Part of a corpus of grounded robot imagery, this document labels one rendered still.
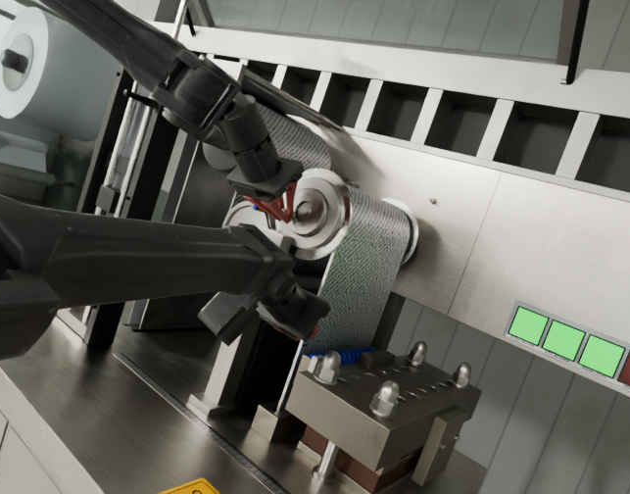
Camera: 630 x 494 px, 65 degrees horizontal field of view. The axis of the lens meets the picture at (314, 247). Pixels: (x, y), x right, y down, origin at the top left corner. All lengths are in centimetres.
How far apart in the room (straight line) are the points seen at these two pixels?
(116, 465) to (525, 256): 74
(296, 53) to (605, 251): 87
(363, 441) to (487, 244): 48
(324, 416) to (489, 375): 214
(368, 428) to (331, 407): 6
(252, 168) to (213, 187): 39
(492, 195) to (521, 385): 191
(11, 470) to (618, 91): 113
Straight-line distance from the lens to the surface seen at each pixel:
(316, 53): 133
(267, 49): 145
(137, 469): 68
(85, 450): 70
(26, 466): 85
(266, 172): 68
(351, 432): 70
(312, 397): 73
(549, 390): 284
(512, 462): 294
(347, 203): 75
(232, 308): 61
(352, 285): 83
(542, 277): 97
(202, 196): 105
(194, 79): 61
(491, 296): 99
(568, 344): 96
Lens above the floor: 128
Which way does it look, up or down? 6 degrees down
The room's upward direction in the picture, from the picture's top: 19 degrees clockwise
